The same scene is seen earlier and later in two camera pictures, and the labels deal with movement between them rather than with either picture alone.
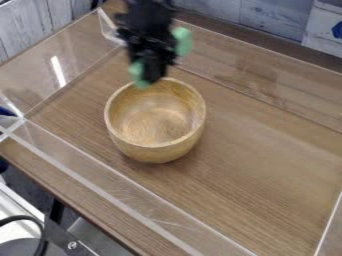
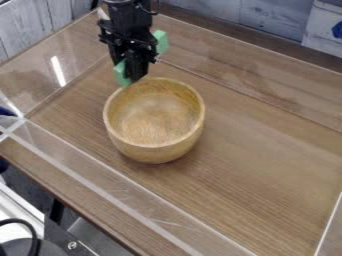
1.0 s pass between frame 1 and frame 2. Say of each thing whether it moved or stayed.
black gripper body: moved
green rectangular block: moved
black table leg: stayed
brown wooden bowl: stayed
